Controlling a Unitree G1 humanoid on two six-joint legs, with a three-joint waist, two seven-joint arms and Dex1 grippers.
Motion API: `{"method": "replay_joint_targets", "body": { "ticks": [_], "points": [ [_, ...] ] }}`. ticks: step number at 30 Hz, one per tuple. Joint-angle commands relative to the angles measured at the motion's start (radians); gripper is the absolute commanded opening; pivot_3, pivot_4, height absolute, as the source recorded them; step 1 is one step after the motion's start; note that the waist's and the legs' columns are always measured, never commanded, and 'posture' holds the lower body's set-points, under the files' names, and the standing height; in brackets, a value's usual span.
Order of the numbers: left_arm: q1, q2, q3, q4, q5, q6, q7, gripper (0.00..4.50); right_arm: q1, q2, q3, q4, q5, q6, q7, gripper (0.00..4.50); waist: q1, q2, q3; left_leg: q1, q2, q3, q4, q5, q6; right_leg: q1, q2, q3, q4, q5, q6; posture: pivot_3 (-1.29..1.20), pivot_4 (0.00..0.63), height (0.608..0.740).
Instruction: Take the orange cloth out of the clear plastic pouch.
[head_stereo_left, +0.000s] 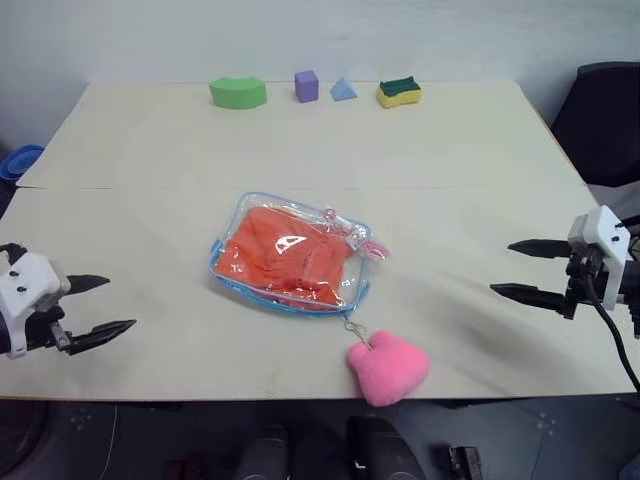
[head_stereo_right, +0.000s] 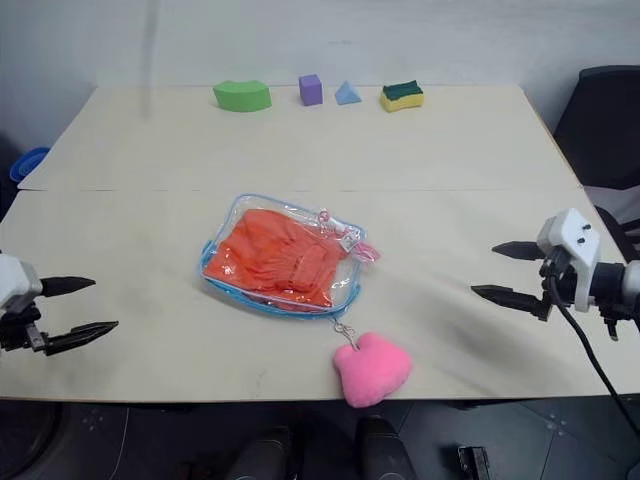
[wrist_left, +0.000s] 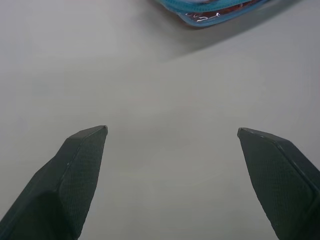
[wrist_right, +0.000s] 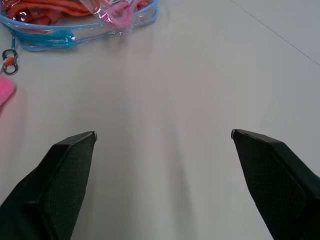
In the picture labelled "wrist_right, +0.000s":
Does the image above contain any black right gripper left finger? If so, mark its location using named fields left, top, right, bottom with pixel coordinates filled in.
left=0, top=130, right=98, bottom=240

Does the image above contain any silver carabiner clip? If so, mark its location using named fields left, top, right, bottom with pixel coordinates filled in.
left=1, top=33, right=20, bottom=76

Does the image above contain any pink item in plastic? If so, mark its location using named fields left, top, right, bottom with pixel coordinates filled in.
left=101, top=0, right=137, bottom=29

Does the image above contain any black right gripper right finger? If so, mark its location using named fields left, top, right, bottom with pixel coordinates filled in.
left=230, top=128, right=320, bottom=240

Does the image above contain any pink fuzzy cloth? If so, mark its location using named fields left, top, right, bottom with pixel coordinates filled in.
left=0, top=76, right=17, bottom=115

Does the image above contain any clear blue-trimmed zipper pouch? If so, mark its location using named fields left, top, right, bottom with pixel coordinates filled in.
left=0, top=0, right=160, bottom=53

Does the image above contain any orange cloth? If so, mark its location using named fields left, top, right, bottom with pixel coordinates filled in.
left=5, top=0, right=94, bottom=27

